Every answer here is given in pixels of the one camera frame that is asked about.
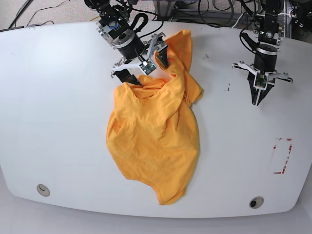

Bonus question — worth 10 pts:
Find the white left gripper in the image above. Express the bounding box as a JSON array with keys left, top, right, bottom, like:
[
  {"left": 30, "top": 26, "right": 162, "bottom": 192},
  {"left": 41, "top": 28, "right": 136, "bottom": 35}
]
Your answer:
[{"left": 232, "top": 61, "right": 293, "bottom": 105}]

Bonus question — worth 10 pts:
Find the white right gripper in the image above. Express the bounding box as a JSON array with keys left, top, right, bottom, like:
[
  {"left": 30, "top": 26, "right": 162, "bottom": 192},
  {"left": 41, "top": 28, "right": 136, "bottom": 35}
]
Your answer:
[{"left": 110, "top": 32, "right": 169, "bottom": 86}]

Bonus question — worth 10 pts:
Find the orange t-shirt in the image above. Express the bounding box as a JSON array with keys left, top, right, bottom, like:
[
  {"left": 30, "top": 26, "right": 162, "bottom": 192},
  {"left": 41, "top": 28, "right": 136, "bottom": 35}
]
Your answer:
[{"left": 106, "top": 30, "right": 202, "bottom": 205}]

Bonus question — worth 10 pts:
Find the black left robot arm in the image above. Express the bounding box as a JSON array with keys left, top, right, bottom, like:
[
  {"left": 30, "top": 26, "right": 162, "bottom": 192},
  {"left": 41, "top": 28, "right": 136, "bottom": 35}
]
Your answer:
[{"left": 232, "top": 0, "right": 293, "bottom": 106}]

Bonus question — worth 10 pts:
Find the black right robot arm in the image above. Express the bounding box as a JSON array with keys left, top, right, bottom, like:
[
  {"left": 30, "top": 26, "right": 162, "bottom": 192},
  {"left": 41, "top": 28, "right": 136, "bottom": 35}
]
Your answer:
[{"left": 84, "top": 0, "right": 169, "bottom": 85}]

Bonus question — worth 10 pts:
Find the red tape rectangle marking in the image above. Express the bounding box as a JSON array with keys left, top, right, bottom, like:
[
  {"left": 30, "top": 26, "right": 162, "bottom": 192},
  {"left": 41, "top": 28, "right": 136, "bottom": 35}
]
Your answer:
[{"left": 271, "top": 138, "right": 293, "bottom": 175}]

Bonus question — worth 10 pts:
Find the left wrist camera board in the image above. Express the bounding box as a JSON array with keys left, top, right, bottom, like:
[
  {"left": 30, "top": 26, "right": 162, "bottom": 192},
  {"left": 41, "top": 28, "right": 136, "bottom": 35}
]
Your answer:
[{"left": 253, "top": 73, "right": 268, "bottom": 90}]

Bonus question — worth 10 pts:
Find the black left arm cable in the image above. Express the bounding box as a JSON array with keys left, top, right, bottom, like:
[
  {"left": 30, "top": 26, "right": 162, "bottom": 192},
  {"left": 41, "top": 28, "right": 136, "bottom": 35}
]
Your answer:
[{"left": 239, "top": 14, "right": 261, "bottom": 56}]

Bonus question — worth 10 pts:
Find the aluminium frame stand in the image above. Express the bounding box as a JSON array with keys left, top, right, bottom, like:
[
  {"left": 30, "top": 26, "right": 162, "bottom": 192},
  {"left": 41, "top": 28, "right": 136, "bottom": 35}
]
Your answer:
[{"left": 153, "top": 0, "right": 293, "bottom": 39}]

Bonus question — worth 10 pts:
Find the white cable on floor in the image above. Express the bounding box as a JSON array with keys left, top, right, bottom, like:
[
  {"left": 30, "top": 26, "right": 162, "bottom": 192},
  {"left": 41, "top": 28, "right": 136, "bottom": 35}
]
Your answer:
[{"left": 231, "top": 11, "right": 291, "bottom": 29}]

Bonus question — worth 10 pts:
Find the right table cable grommet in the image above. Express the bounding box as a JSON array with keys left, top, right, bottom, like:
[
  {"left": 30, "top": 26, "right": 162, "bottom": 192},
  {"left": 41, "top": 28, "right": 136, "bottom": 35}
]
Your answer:
[{"left": 249, "top": 196, "right": 264, "bottom": 209}]

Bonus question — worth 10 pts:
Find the table cable grommet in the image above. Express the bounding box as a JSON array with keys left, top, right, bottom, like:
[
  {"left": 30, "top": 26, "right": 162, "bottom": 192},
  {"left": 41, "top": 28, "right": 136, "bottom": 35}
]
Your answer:
[
  {"left": 249, "top": 196, "right": 264, "bottom": 209},
  {"left": 37, "top": 184, "right": 50, "bottom": 197}
]

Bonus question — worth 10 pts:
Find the black cable on floor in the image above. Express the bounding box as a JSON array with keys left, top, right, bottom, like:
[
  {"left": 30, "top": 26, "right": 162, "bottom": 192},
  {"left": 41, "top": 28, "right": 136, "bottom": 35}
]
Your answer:
[{"left": 25, "top": 0, "right": 70, "bottom": 27}]

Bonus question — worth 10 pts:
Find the left table cable grommet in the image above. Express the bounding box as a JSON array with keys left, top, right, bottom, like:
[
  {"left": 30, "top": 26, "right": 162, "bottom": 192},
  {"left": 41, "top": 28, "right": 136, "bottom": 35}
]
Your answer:
[{"left": 37, "top": 184, "right": 50, "bottom": 197}]

